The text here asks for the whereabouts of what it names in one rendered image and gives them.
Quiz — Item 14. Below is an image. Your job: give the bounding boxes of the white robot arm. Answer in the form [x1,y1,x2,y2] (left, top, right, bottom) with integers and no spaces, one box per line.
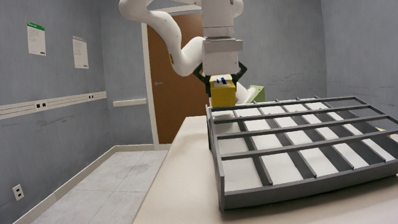
[119,0,255,104]

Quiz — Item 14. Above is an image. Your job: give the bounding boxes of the dark grey front bar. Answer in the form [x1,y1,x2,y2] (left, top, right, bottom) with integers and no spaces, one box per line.
[225,159,398,209]

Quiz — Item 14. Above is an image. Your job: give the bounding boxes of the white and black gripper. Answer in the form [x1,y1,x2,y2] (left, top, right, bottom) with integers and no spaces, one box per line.
[193,38,247,98]

